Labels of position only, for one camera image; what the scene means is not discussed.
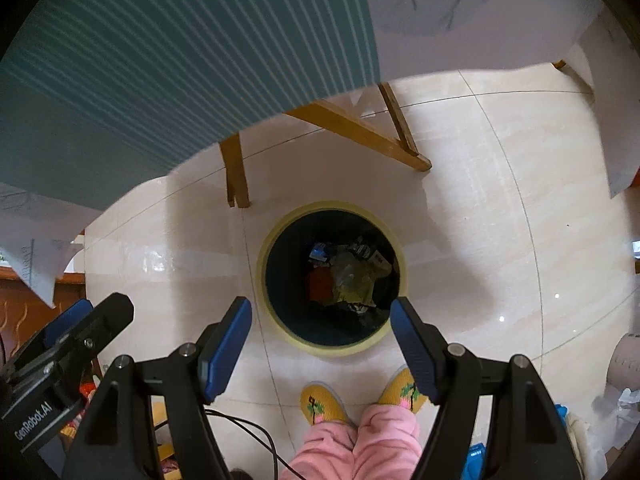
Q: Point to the brown wooden door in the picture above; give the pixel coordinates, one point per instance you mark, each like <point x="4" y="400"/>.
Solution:
<point x="30" y="310"/>

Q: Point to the person's left yellow slipper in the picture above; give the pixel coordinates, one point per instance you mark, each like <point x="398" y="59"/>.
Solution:
<point x="320" y="402"/>

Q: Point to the blue plastic item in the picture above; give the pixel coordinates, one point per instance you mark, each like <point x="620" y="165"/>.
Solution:
<point x="475" y="462"/>

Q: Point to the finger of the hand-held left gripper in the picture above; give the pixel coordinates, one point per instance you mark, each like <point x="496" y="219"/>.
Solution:
<point x="112" y="312"/>
<point x="70" y="320"/>

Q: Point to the person's yellow slipper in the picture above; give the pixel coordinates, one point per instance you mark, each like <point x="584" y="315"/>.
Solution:
<point x="400" y="390"/>
<point x="320" y="402"/>

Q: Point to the white plastic bag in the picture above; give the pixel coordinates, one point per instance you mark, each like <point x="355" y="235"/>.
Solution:
<point x="620" y="415"/>

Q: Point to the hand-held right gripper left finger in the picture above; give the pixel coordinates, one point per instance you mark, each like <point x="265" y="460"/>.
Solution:
<point x="227" y="355"/>

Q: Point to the person's right yellow slipper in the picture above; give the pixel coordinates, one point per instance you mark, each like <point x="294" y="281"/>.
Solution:
<point x="400" y="390"/>

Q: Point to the black trash bin yellow rim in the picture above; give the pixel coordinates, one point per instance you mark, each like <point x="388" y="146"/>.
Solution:
<point x="290" y="280"/>

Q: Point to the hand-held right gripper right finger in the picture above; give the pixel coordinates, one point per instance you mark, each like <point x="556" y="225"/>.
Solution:
<point x="415" y="355"/>

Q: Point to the white perforated container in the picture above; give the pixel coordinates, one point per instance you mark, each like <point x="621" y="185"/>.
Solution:
<point x="625" y="360"/>

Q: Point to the person's right leg pink pants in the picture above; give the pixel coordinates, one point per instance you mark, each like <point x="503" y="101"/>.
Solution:
<point x="385" y="435"/>

